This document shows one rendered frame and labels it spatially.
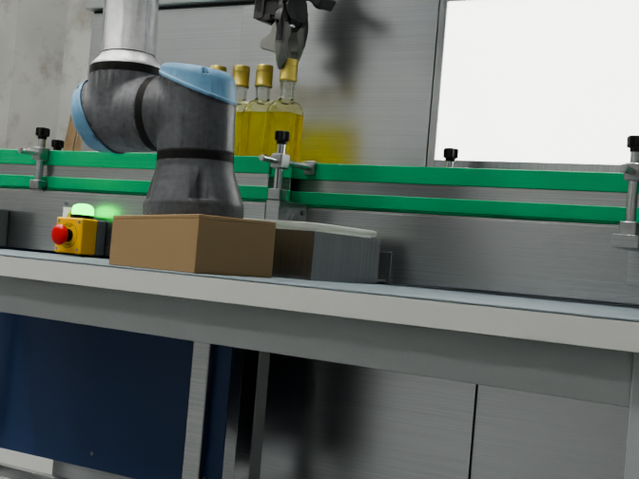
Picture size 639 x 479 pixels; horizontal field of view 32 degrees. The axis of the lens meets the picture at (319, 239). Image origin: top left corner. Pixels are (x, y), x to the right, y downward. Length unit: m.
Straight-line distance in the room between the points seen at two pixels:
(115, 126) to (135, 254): 0.21
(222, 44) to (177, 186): 0.93
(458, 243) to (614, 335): 0.75
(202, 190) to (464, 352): 0.50
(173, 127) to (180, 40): 0.95
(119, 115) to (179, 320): 0.33
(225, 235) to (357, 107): 0.72
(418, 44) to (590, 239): 0.59
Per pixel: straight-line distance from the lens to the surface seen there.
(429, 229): 1.94
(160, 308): 1.64
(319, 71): 2.31
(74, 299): 1.77
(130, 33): 1.76
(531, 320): 1.25
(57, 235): 2.19
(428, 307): 1.31
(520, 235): 1.88
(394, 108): 2.21
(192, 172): 1.62
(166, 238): 1.59
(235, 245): 1.61
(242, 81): 2.25
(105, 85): 1.73
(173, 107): 1.65
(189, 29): 2.57
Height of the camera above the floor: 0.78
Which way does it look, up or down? 1 degrees up
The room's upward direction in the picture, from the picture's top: 5 degrees clockwise
